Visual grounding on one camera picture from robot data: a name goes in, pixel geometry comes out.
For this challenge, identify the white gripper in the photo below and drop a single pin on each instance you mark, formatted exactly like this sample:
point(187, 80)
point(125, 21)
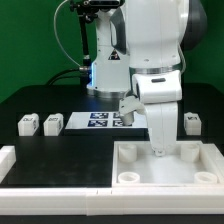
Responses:
point(161, 118)

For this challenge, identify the white square tabletop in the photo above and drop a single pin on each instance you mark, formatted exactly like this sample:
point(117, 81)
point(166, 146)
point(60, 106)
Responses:
point(189, 163)

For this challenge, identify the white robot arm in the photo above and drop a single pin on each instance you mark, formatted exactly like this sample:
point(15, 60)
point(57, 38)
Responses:
point(140, 59)

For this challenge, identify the marker tag sheet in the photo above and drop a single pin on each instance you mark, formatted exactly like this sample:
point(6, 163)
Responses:
point(94, 120)

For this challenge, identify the white U-shaped fence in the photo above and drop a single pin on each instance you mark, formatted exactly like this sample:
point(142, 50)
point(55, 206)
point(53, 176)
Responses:
point(124, 200)

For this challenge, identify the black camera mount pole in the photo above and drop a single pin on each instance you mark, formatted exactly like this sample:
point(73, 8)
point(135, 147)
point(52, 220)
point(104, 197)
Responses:
point(87, 12)

